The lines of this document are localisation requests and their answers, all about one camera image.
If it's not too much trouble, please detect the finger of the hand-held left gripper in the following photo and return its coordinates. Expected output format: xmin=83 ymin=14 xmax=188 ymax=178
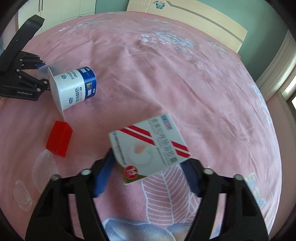
xmin=14 ymin=50 xmax=47 ymax=70
xmin=16 ymin=70 xmax=51 ymax=92

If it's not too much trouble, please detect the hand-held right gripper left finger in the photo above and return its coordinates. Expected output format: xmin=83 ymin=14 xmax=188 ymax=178
xmin=25 ymin=148 xmax=115 ymax=241

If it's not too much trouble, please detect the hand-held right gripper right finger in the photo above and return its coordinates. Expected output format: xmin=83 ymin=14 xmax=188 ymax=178
xmin=180 ymin=159 xmax=270 ymax=241

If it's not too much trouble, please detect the white blue yogurt cup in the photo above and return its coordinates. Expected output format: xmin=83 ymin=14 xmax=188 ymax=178
xmin=38 ymin=61 xmax=97 ymax=122

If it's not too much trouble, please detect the white red-striped medicine box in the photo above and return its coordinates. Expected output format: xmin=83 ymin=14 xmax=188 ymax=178
xmin=109 ymin=113 xmax=191 ymax=185

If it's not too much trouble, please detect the red box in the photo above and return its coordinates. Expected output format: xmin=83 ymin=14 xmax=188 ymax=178
xmin=46 ymin=120 xmax=74 ymax=157

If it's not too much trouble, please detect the cream wardrobe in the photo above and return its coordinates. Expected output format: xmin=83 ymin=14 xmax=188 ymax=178
xmin=14 ymin=0 xmax=96 ymax=35

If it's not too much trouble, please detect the pink floral bedsheet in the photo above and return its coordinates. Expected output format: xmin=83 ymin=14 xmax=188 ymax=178
xmin=0 ymin=10 xmax=284 ymax=241

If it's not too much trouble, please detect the window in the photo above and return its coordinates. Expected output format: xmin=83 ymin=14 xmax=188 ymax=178
xmin=281 ymin=89 xmax=296 ymax=109

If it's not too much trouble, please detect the white curtain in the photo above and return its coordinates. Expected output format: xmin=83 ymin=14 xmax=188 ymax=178
xmin=255 ymin=30 xmax=296 ymax=102

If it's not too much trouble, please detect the cream wooden headboard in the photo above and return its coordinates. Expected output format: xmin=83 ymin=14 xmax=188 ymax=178
xmin=126 ymin=0 xmax=248 ymax=54

